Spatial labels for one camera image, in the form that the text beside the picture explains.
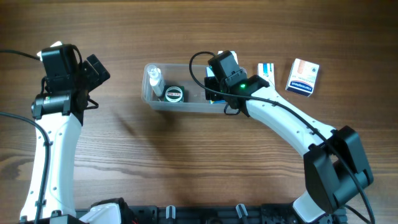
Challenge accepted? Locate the Hansaplast plaster box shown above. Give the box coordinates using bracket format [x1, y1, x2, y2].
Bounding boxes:
[285, 58, 320, 97]

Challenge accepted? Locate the clear plastic container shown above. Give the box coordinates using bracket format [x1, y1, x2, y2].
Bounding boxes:
[142, 63, 226, 113]

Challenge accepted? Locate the white Panadol box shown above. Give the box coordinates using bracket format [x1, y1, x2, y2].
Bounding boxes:
[257, 63, 275, 88]

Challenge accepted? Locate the blue yellow VapoDrops box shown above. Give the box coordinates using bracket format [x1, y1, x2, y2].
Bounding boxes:
[205, 67, 225, 104]

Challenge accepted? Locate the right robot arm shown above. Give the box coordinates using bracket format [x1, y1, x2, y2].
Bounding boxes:
[204, 51, 375, 223]

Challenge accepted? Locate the green Zam-Buk ointment box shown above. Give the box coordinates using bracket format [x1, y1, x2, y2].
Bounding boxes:
[164, 85, 185, 103]

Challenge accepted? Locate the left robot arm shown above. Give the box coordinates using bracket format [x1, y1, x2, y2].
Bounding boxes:
[19, 41, 110, 223]

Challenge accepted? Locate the white calamine lotion bottle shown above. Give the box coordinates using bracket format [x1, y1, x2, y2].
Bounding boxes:
[147, 65, 165, 97]

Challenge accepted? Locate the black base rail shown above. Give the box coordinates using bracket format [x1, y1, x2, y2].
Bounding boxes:
[74, 203, 348, 224]

